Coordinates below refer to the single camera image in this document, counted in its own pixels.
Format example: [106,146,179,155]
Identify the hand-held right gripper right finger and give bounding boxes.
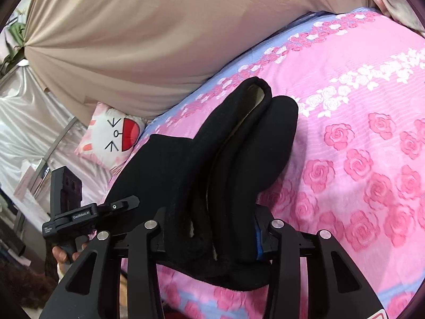
[254,205,390,319]

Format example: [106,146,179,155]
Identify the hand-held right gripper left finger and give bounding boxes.
[40,207,173,319]

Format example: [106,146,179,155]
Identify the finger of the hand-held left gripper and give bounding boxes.
[97,195,140,215]

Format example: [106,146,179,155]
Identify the black pants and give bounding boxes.
[104,76,299,293]

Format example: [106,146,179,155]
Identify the person's left hand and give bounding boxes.
[52,242,88,266]

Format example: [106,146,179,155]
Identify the grey metal rod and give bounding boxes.
[31,117,78,203]

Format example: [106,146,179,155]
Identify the cat face pillow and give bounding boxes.
[74,102,146,175]

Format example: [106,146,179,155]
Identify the silver satin curtain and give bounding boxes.
[0,61,112,216]

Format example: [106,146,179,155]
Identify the pink floral bedsheet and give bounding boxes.
[118,7,425,319]

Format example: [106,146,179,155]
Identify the beige curtain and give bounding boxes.
[24,0,381,125]

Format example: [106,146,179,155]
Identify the green cloth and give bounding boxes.
[0,15,29,72]

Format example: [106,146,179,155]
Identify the pale floral curtain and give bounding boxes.
[360,0,425,38]

